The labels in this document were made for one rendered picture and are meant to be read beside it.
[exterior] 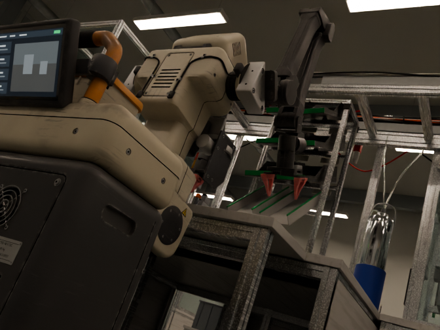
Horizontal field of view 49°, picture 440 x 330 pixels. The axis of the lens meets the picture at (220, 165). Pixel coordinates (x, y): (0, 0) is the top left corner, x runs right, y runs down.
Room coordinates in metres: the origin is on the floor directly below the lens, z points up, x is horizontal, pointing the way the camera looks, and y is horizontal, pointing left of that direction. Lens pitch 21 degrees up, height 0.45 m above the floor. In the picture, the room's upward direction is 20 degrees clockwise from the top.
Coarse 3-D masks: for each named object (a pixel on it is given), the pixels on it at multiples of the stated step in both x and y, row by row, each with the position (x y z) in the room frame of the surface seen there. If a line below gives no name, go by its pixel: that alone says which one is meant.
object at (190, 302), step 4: (184, 296) 7.14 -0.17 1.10; (188, 296) 7.22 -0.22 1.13; (192, 296) 7.32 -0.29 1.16; (196, 296) 7.40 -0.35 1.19; (184, 300) 7.17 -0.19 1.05; (188, 300) 7.25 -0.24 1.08; (192, 300) 7.35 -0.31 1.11; (196, 300) 7.43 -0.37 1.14; (204, 300) 7.60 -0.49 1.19; (208, 300) 7.69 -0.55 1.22; (180, 304) 7.13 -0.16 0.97; (184, 304) 7.20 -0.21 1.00; (188, 304) 7.28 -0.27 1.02; (192, 304) 7.38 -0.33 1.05; (196, 304) 7.46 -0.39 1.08; (220, 304) 8.01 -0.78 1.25; (188, 308) 7.31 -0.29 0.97; (192, 308) 7.41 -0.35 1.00; (196, 308) 7.49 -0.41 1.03; (192, 312) 7.44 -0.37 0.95
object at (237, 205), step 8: (256, 192) 2.01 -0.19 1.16; (264, 192) 2.05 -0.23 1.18; (280, 192) 1.92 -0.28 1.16; (288, 192) 1.96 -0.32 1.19; (240, 200) 1.95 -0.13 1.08; (248, 200) 1.99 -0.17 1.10; (256, 200) 2.01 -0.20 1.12; (264, 200) 1.99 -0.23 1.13; (272, 200) 1.90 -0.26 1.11; (232, 208) 1.93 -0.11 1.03; (240, 208) 1.96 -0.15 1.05; (248, 208) 1.94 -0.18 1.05; (256, 208) 1.83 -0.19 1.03; (264, 208) 1.87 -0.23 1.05
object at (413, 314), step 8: (432, 192) 2.11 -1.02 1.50; (432, 200) 2.11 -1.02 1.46; (432, 208) 2.11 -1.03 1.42; (432, 216) 2.10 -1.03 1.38; (432, 224) 2.10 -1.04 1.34; (424, 240) 2.11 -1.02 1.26; (424, 248) 2.11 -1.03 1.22; (424, 256) 2.11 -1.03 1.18; (424, 264) 2.10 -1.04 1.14; (424, 272) 2.10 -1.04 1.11; (416, 280) 2.11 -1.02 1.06; (416, 288) 2.11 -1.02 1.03; (416, 296) 2.11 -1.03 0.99; (416, 304) 2.10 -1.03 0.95; (416, 312) 2.10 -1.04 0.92; (416, 320) 2.10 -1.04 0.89
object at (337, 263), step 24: (168, 264) 2.70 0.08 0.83; (192, 264) 2.41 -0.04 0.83; (240, 264) 1.98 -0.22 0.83; (336, 264) 1.49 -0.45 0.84; (216, 288) 2.97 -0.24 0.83; (264, 288) 2.35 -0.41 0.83; (288, 288) 2.13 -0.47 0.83; (312, 288) 1.94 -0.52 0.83; (360, 288) 1.73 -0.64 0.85; (288, 312) 2.88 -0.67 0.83
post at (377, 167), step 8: (376, 152) 2.77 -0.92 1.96; (376, 160) 2.76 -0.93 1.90; (376, 168) 2.76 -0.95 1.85; (376, 176) 2.75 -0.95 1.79; (376, 184) 2.75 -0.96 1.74; (368, 192) 2.76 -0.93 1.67; (368, 200) 2.76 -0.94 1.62; (368, 208) 2.75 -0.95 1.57; (368, 216) 2.75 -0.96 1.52; (360, 224) 2.77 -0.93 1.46; (360, 232) 2.76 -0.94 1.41; (360, 240) 2.75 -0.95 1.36; (352, 256) 2.77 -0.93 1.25; (352, 264) 2.76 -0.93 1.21; (352, 272) 2.76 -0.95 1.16
